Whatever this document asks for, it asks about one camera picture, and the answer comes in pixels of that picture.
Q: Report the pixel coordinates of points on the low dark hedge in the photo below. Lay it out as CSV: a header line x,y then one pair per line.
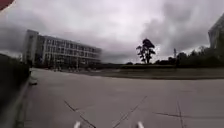
x,y
136,66

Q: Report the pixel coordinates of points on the grey concrete pavement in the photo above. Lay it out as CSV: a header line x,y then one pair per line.
x,y
110,93

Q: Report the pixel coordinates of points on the tall dark tree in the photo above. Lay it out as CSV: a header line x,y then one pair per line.
x,y
146,50

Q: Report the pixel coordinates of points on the grass strip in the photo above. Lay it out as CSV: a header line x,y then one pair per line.
x,y
160,72

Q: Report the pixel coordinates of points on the large grey multi-storey building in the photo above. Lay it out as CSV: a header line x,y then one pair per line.
x,y
63,50

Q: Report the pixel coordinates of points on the robot's own part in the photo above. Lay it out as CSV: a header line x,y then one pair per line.
x,y
140,124
77,124

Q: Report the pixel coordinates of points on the row of dark trees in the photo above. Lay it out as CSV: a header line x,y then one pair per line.
x,y
200,57

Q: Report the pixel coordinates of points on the grey kerb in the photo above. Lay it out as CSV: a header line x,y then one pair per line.
x,y
15,105

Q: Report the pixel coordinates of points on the tall building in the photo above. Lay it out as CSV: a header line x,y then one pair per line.
x,y
217,31

